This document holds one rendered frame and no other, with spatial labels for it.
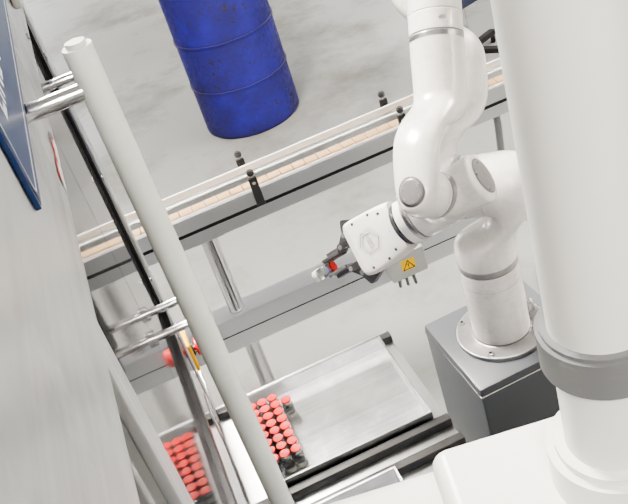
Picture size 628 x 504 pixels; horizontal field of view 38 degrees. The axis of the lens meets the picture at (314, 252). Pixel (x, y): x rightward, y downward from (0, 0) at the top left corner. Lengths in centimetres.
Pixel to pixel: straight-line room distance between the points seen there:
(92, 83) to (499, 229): 110
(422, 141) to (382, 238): 21
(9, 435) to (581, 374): 38
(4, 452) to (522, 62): 32
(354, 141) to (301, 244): 140
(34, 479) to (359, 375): 160
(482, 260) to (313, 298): 112
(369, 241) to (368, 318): 192
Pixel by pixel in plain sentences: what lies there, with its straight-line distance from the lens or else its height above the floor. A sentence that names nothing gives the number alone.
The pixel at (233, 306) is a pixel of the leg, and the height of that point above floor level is 58.
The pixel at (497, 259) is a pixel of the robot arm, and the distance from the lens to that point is 176.
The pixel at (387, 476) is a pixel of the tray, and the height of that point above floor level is 90.
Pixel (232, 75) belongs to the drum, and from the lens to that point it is 485.
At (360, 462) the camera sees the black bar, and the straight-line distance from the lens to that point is 171.
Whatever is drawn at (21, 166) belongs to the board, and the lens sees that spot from 57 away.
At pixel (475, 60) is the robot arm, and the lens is 168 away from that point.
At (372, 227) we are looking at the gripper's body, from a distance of 152.
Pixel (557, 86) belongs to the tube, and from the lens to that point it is 48.
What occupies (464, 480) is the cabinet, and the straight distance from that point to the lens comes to 73.
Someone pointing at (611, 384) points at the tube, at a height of 172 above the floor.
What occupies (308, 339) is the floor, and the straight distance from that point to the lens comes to 344.
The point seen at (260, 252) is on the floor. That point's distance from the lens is 400.
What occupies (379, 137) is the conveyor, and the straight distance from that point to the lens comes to 259.
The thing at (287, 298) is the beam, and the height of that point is 53.
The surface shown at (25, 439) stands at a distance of 32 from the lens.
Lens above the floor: 214
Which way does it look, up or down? 33 degrees down
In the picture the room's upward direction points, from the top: 19 degrees counter-clockwise
